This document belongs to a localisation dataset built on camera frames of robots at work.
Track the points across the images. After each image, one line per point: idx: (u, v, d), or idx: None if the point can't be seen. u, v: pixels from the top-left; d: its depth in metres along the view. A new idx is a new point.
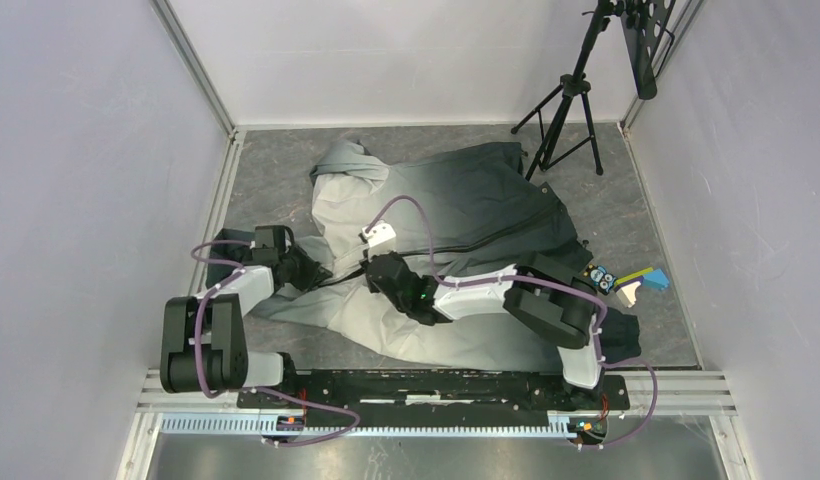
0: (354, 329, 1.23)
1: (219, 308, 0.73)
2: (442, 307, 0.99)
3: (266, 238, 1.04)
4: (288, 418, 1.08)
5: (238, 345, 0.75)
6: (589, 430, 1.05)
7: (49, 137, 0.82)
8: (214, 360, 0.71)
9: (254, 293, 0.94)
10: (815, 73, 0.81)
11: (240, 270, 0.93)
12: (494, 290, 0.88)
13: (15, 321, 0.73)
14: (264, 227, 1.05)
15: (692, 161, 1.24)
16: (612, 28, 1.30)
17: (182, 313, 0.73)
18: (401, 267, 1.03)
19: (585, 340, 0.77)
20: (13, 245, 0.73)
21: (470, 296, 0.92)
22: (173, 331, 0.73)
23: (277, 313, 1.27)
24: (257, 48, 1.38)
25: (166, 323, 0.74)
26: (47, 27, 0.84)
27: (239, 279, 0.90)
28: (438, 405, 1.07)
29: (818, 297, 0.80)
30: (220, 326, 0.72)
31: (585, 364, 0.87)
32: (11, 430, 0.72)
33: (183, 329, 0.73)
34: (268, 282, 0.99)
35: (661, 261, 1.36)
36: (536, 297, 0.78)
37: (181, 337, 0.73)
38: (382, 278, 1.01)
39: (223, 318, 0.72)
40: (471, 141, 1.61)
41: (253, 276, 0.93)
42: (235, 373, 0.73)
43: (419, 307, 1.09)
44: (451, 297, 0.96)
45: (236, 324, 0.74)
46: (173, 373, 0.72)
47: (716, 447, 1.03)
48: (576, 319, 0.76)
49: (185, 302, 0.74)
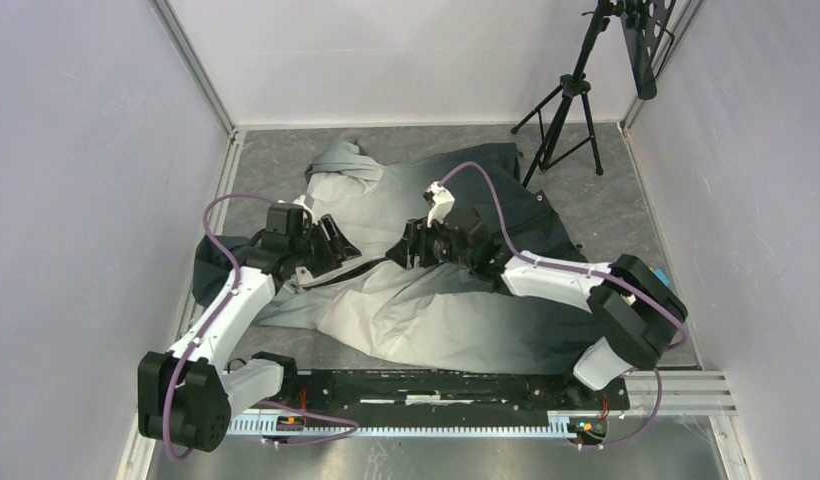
0: (348, 330, 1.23)
1: (193, 381, 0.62)
2: (510, 281, 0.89)
3: (279, 221, 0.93)
4: (287, 418, 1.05)
5: (218, 412, 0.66)
6: (590, 430, 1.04)
7: (49, 136, 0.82)
8: (185, 429, 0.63)
9: (244, 318, 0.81)
10: (815, 72, 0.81)
11: (232, 291, 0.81)
12: (578, 282, 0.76)
13: (14, 320, 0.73)
14: (278, 209, 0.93)
15: (691, 162, 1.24)
16: (612, 28, 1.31)
17: (155, 375, 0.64)
18: (478, 224, 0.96)
19: (655, 360, 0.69)
20: (13, 243, 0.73)
21: (547, 276, 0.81)
22: (146, 391, 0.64)
23: (267, 318, 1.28)
24: (258, 48, 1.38)
25: (139, 381, 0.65)
26: (47, 26, 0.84)
27: (225, 313, 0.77)
28: (438, 405, 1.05)
29: (817, 298, 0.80)
30: (194, 401, 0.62)
31: (602, 373, 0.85)
32: (10, 429, 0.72)
33: (156, 391, 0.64)
34: (264, 295, 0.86)
35: (661, 261, 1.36)
36: (627, 305, 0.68)
37: (154, 399, 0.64)
38: (456, 229, 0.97)
39: (195, 394, 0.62)
40: (471, 140, 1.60)
41: (244, 301, 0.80)
42: (208, 442, 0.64)
43: (485, 271, 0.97)
44: (522, 272, 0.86)
45: (214, 395, 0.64)
46: (147, 431, 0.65)
47: (716, 447, 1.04)
48: (654, 337, 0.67)
49: (158, 362, 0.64)
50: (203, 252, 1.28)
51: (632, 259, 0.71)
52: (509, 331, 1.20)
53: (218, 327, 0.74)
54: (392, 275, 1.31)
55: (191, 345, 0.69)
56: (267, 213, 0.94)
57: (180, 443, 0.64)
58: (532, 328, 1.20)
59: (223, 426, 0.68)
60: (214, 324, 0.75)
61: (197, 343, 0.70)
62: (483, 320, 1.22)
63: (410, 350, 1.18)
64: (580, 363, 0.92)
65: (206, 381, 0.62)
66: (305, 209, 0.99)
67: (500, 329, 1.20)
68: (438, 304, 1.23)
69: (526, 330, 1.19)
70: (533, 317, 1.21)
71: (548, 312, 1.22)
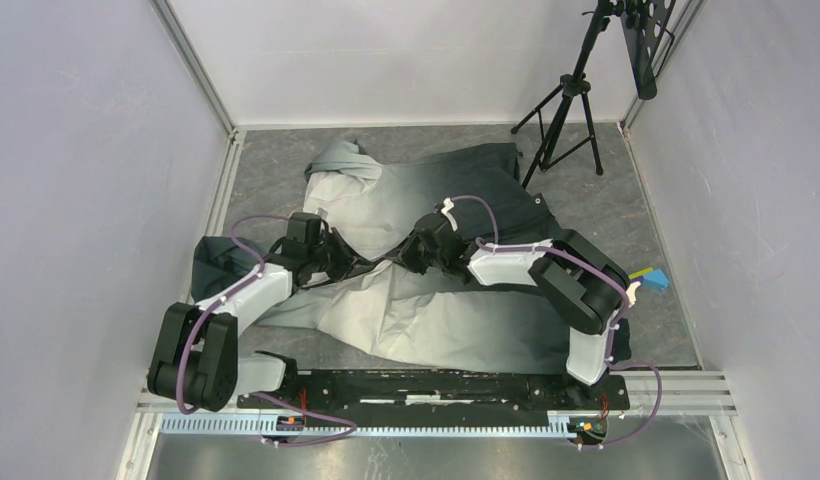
0: (347, 328, 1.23)
1: (215, 329, 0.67)
2: (475, 271, 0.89)
3: (299, 230, 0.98)
4: (288, 418, 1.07)
5: (229, 369, 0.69)
6: (589, 430, 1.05)
7: (49, 137, 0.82)
8: (197, 379, 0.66)
9: (263, 301, 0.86)
10: (815, 71, 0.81)
11: (256, 275, 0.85)
12: (526, 260, 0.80)
13: (15, 321, 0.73)
14: (299, 220, 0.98)
15: (691, 162, 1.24)
16: (612, 28, 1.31)
17: (179, 323, 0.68)
18: (445, 226, 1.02)
19: (599, 328, 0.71)
20: (13, 244, 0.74)
21: (501, 259, 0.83)
22: (167, 338, 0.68)
23: (268, 318, 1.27)
24: (258, 48, 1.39)
25: (163, 328, 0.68)
26: (47, 27, 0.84)
27: (251, 287, 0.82)
28: (438, 405, 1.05)
29: (817, 298, 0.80)
30: (211, 348, 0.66)
31: (590, 362, 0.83)
32: (11, 428, 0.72)
33: (177, 336, 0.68)
34: (284, 287, 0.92)
35: (661, 261, 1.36)
36: (564, 273, 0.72)
37: (173, 346, 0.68)
38: (423, 231, 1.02)
39: (215, 340, 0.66)
40: (471, 140, 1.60)
41: (268, 284, 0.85)
42: (216, 397, 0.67)
43: (455, 266, 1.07)
44: (484, 260, 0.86)
45: (231, 349, 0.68)
46: (158, 379, 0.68)
47: (717, 448, 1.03)
48: (596, 303, 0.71)
49: (184, 311, 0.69)
50: (202, 254, 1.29)
51: (571, 233, 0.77)
52: (509, 330, 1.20)
53: (244, 294, 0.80)
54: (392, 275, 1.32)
55: (218, 299, 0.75)
56: (290, 222, 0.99)
57: (189, 394, 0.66)
58: (533, 328, 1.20)
59: (230, 386, 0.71)
60: (241, 291, 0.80)
61: (223, 300, 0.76)
62: (484, 319, 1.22)
63: (411, 350, 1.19)
64: (570, 360, 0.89)
65: (228, 331, 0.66)
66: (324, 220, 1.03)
67: (500, 329, 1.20)
68: (438, 304, 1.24)
69: (528, 330, 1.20)
70: (532, 317, 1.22)
71: (547, 312, 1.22)
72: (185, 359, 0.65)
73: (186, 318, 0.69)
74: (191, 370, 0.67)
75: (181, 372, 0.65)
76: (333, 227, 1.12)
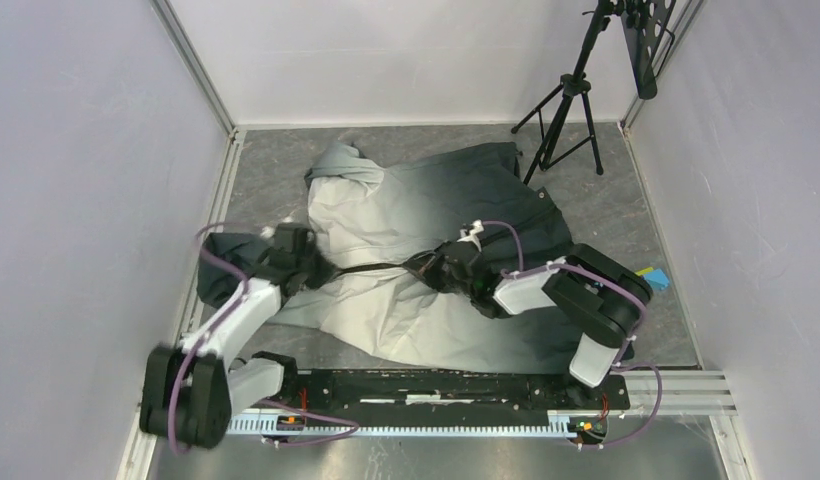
0: (351, 328, 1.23)
1: (202, 370, 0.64)
2: (501, 299, 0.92)
3: (286, 239, 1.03)
4: (288, 418, 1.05)
5: (221, 406, 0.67)
6: (589, 430, 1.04)
7: (49, 137, 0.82)
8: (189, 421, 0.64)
9: (251, 322, 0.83)
10: (815, 71, 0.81)
11: (241, 297, 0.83)
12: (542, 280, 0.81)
13: (15, 321, 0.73)
14: (287, 228, 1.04)
15: (692, 162, 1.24)
16: (612, 27, 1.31)
17: (163, 367, 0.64)
18: (478, 257, 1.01)
19: (623, 340, 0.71)
20: (14, 245, 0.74)
21: (521, 287, 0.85)
22: (152, 382, 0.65)
23: (272, 315, 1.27)
24: (258, 48, 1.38)
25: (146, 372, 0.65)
26: (48, 28, 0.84)
27: (233, 314, 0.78)
28: (438, 405, 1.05)
29: (817, 298, 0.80)
30: (201, 390, 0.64)
31: (597, 365, 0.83)
32: (11, 428, 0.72)
33: (164, 381, 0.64)
34: (271, 303, 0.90)
35: (661, 261, 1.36)
36: (579, 287, 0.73)
37: (159, 390, 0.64)
38: (456, 262, 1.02)
39: (204, 381, 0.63)
40: (471, 140, 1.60)
41: (253, 306, 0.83)
42: (211, 435, 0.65)
43: (484, 298, 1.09)
44: (506, 289, 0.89)
45: (219, 386, 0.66)
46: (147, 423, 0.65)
47: (716, 448, 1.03)
48: (619, 315, 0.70)
49: (167, 354, 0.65)
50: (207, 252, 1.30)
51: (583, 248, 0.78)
52: (509, 331, 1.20)
53: (229, 325, 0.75)
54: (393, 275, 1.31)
55: (201, 336, 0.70)
56: (276, 232, 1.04)
57: (182, 435, 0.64)
58: (533, 328, 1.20)
59: (224, 421, 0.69)
60: (224, 323, 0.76)
61: (207, 335, 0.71)
62: (484, 319, 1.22)
63: (412, 351, 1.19)
64: (574, 360, 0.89)
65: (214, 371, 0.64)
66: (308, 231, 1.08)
67: (501, 329, 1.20)
68: (441, 304, 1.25)
69: (528, 330, 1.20)
70: (532, 317, 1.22)
71: (548, 312, 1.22)
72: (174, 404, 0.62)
73: (170, 360, 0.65)
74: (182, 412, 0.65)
75: (172, 415, 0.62)
76: (306, 228, 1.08)
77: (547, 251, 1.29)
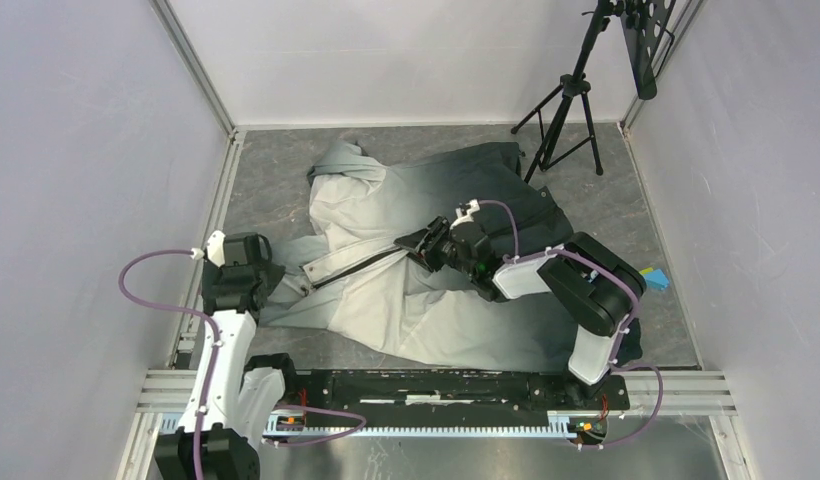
0: (356, 327, 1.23)
1: (217, 447, 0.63)
2: (500, 282, 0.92)
3: (237, 252, 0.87)
4: (288, 418, 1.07)
5: (248, 460, 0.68)
6: (589, 430, 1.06)
7: (50, 137, 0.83)
8: None
9: (241, 364, 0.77)
10: (814, 71, 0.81)
11: (216, 345, 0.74)
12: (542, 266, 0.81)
13: (18, 321, 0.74)
14: (233, 239, 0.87)
15: (691, 162, 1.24)
16: (612, 28, 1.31)
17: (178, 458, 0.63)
18: (483, 239, 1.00)
19: (612, 329, 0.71)
20: (14, 244, 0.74)
21: (523, 269, 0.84)
22: (174, 471, 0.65)
23: (276, 320, 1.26)
24: (258, 48, 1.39)
25: (164, 466, 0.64)
26: (48, 27, 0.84)
27: (219, 367, 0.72)
28: (438, 405, 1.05)
29: (817, 298, 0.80)
30: (224, 464, 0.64)
31: (595, 366, 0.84)
32: (12, 428, 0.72)
33: (184, 467, 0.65)
34: (249, 337, 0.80)
35: (661, 261, 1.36)
36: (571, 273, 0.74)
37: (184, 472, 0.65)
38: (462, 242, 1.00)
39: (223, 457, 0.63)
40: (471, 140, 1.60)
41: (233, 352, 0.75)
42: None
43: (484, 280, 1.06)
44: (507, 273, 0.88)
45: (241, 449, 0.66)
46: None
47: (716, 448, 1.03)
48: (609, 304, 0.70)
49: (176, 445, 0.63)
50: None
51: (583, 235, 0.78)
52: (510, 331, 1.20)
53: (219, 386, 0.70)
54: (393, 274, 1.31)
55: (200, 414, 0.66)
56: (219, 246, 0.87)
57: None
58: (533, 328, 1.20)
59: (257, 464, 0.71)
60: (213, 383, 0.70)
61: (204, 410, 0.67)
62: (485, 319, 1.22)
63: (418, 348, 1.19)
64: (573, 357, 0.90)
65: (230, 444, 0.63)
66: (257, 235, 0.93)
67: (501, 329, 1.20)
68: (448, 303, 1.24)
69: (529, 330, 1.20)
70: (533, 317, 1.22)
71: (547, 312, 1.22)
72: None
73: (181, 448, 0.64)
74: None
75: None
76: (255, 234, 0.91)
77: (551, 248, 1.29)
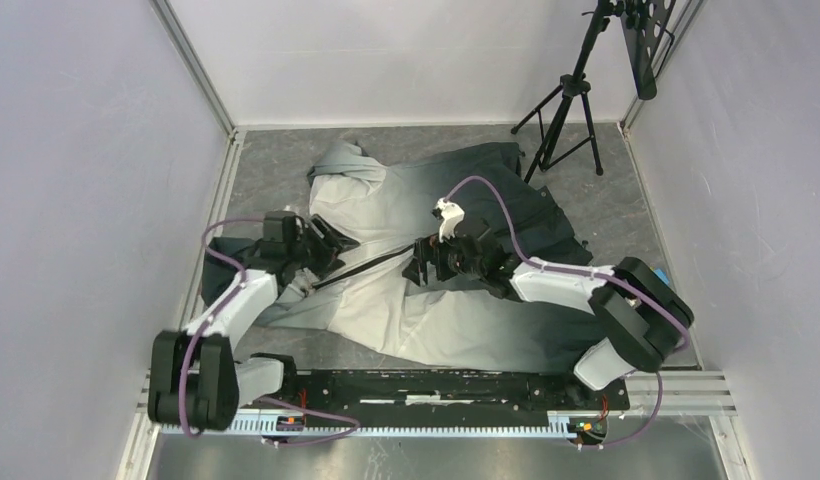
0: (355, 329, 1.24)
1: (211, 351, 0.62)
2: (519, 286, 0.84)
3: (275, 229, 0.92)
4: (287, 418, 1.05)
5: (229, 392, 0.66)
6: (589, 430, 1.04)
7: (49, 137, 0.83)
8: (199, 405, 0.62)
9: (252, 309, 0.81)
10: (814, 71, 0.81)
11: (239, 285, 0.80)
12: (582, 284, 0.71)
13: (19, 321, 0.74)
14: (274, 217, 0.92)
15: (691, 162, 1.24)
16: (612, 28, 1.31)
17: (170, 350, 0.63)
18: (488, 232, 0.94)
19: (657, 367, 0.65)
20: (14, 244, 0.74)
21: (554, 280, 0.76)
22: (158, 368, 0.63)
23: (275, 321, 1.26)
24: (258, 48, 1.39)
25: (151, 355, 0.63)
26: (48, 28, 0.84)
27: (237, 299, 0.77)
28: (438, 405, 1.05)
29: (817, 298, 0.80)
30: (211, 373, 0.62)
31: (605, 378, 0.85)
32: (12, 427, 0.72)
33: (170, 363, 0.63)
34: (269, 294, 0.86)
35: (661, 261, 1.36)
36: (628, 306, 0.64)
37: (168, 374, 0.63)
38: (465, 238, 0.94)
39: (214, 363, 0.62)
40: (471, 140, 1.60)
41: (252, 295, 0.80)
42: (223, 417, 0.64)
43: (495, 278, 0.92)
44: (533, 280, 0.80)
45: (228, 368, 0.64)
46: (157, 409, 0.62)
47: (715, 447, 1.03)
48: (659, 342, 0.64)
49: (173, 338, 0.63)
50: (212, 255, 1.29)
51: (637, 262, 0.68)
52: (510, 331, 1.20)
53: (231, 311, 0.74)
54: (393, 275, 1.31)
55: (206, 321, 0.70)
56: (263, 222, 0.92)
57: (193, 422, 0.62)
58: (533, 328, 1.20)
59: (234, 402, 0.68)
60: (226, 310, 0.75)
61: (211, 319, 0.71)
62: (485, 319, 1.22)
63: (418, 349, 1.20)
64: (581, 361, 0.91)
65: (224, 352, 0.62)
66: (297, 214, 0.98)
67: (501, 329, 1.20)
68: (448, 304, 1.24)
69: (528, 330, 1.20)
70: (533, 317, 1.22)
71: (547, 312, 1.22)
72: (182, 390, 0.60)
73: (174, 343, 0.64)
74: (191, 395, 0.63)
75: (182, 400, 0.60)
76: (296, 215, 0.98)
77: (549, 249, 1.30)
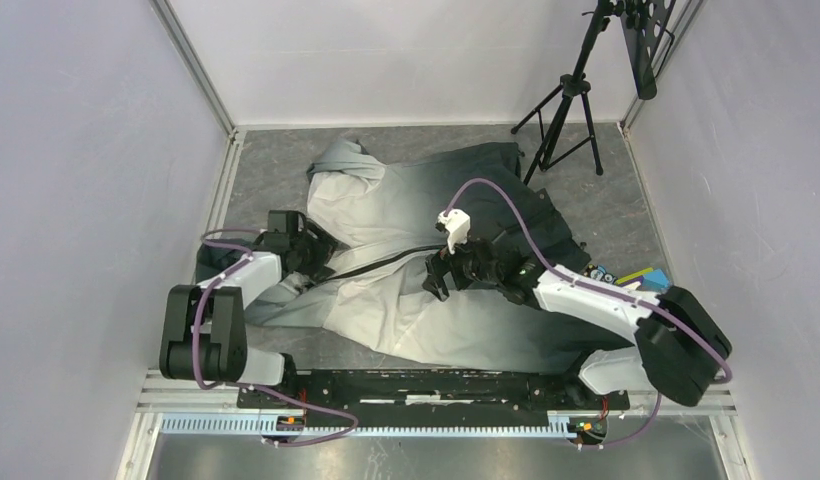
0: (351, 327, 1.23)
1: (222, 301, 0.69)
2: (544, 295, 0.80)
3: (279, 222, 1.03)
4: (288, 418, 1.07)
5: (238, 342, 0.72)
6: (589, 430, 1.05)
7: (50, 136, 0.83)
8: (211, 352, 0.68)
9: (259, 283, 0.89)
10: (815, 70, 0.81)
11: (247, 259, 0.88)
12: (621, 309, 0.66)
13: (19, 320, 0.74)
14: (278, 211, 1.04)
15: (691, 162, 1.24)
16: (612, 28, 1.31)
17: (184, 302, 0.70)
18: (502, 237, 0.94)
19: (696, 399, 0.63)
20: (13, 244, 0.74)
21: (587, 300, 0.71)
22: (174, 318, 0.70)
23: (269, 320, 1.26)
24: (258, 48, 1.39)
25: (167, 309, 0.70)
26: (49, 27, 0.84)
27: (245, 268, 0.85)
28: (438, 405, 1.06)
29: (817, 297, 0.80)
30: (221, 320, 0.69)
31: (612, 384, 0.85)
32: (12, 426, 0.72)
33: (184, 317, 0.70)
34: (275, 270, 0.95)
35: (661, 261, 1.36)
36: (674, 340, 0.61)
37: (182, 325, 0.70)
38: (480, 242, 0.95)
39: (223, 311, 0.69)
40: (470, 140, 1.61)
41: (259, 267, 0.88)
42: (233, 366, 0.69)
43: (513, 282, 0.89)
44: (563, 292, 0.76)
45: (237, 318, 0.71)
46: (171, 361, 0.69)
47: (716, 447, 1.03)
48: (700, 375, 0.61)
49: (188, 291, 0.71)
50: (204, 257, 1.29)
51: (683, 292, 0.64)
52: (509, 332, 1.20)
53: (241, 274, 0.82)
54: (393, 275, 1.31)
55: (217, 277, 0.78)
56: (268, 216, 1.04)
57: (205, 372, 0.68)
58: (533, 328, 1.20)
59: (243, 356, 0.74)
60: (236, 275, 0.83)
61: (222, 277, 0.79)
62: (485, 319, 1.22)
63: (417, 348, 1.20)
64: (587, 363, 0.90)
65: (234, 299, 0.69)
66: (299, 212, 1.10)
67: (501, 329, 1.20)
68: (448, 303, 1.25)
69: (528, 330, 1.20)
70: (533, 317, 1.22)
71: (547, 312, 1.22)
72: (195, 337, 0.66)
73: (189, 298, 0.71)
74: (202, 345, 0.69)
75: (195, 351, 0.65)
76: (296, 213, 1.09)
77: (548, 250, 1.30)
